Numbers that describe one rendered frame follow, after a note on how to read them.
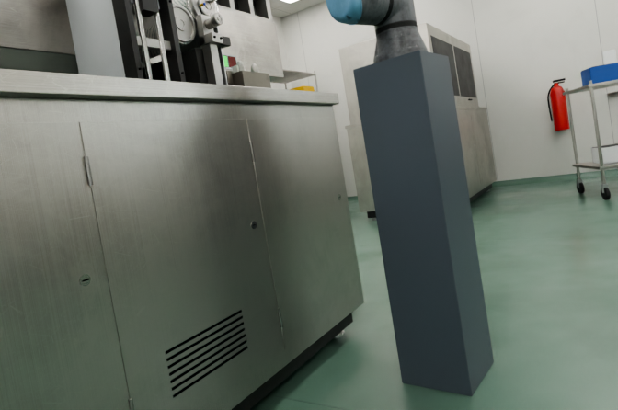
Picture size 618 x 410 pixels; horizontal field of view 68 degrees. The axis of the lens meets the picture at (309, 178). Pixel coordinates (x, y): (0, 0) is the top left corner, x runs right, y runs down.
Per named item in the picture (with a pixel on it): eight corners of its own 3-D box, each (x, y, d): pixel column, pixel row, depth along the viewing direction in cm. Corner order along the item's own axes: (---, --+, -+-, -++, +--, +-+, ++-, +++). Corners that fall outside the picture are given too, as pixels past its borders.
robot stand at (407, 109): (494, 362, 133) (448, 55, 130) (472, 396, 118) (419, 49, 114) (429, 353, 146) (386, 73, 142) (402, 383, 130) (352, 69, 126)
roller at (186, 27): (170, 39, 143) (164, 0, 142) (120, 60, 156) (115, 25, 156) (199, 43, 153) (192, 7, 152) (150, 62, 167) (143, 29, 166)
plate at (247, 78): (245, 86, 165) (242, 70, 164) (171, 108, 186) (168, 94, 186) (271, 88, 178) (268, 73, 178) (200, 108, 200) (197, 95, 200)
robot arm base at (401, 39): (437, 57, 129) (431, 22, 129) (414, 52, 117) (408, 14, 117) (389, 71, 139) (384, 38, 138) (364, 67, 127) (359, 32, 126)
